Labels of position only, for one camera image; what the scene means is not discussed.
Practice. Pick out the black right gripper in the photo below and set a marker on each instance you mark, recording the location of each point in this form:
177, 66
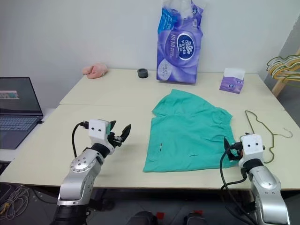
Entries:
234, 148

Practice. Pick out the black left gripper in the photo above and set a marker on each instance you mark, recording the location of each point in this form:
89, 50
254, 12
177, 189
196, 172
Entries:
116, 140

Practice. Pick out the green shorts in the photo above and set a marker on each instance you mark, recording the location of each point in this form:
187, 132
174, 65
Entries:
187, 131

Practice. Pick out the black round cap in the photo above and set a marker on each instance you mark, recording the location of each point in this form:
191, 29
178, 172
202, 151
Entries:
143, 73

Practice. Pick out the pink cloth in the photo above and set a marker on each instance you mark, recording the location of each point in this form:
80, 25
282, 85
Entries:
95, 70

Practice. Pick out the small purple tissue pack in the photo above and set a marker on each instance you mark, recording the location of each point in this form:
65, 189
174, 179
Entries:
230, 84

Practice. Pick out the dark rounded shape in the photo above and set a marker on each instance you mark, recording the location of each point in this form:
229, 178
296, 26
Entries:
141, 218
193, 219

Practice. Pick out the wooden rack leg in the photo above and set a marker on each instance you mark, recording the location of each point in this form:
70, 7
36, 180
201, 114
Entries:
280, 87

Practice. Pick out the stack of hangers on rack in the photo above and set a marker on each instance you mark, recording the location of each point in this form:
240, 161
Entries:
279, 77

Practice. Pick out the large purple tissue pack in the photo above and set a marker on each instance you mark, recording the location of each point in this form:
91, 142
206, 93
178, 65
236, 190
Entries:
180, 51

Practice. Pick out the grey laptop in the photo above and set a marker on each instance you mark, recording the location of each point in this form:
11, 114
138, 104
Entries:
16, 122

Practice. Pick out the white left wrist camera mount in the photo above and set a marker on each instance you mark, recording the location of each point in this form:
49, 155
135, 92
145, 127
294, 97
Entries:
97, 129

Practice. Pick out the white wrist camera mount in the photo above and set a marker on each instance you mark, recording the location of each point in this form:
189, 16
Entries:
97, 129
252, 146

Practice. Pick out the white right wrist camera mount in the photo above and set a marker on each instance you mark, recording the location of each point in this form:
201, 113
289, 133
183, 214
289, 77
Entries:
252, 146

